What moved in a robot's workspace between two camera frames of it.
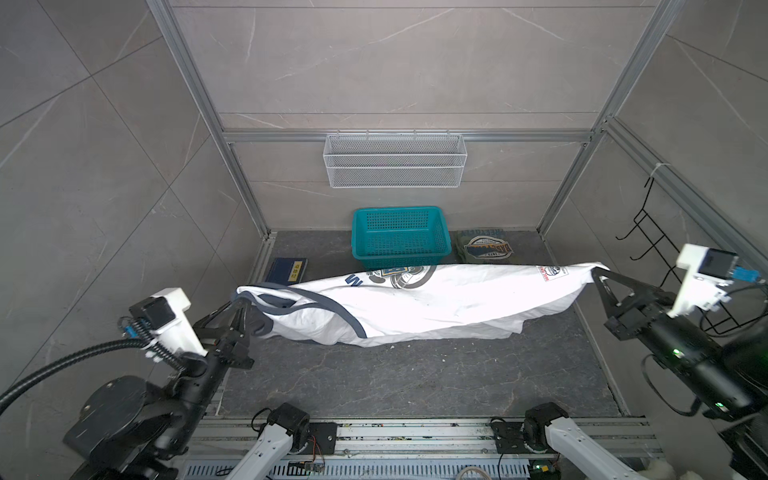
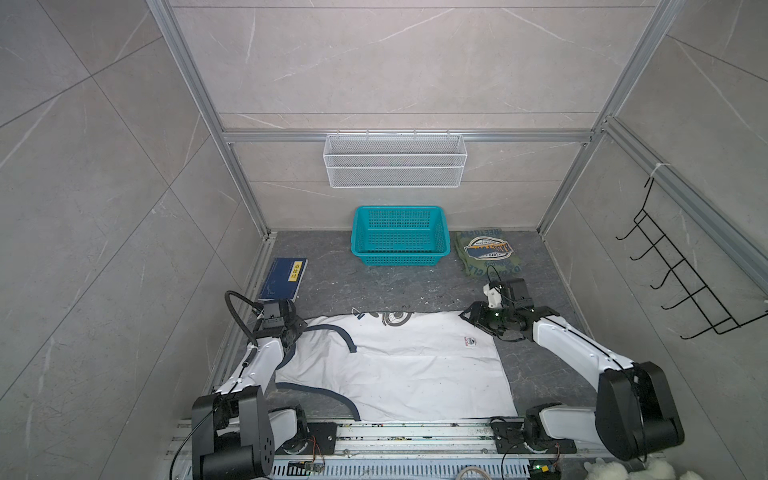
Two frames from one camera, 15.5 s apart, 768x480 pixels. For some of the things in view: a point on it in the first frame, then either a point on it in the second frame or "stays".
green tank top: (483, 246) stays
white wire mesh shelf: (396, 161) stays
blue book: (286, 271) stays
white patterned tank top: (425, 302) -> (400, 365)
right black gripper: (639, 295) -> (479, 316)
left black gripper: (224, 342) -> (298, 323)
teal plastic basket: (394, 238) stays
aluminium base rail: (628, 436) stays
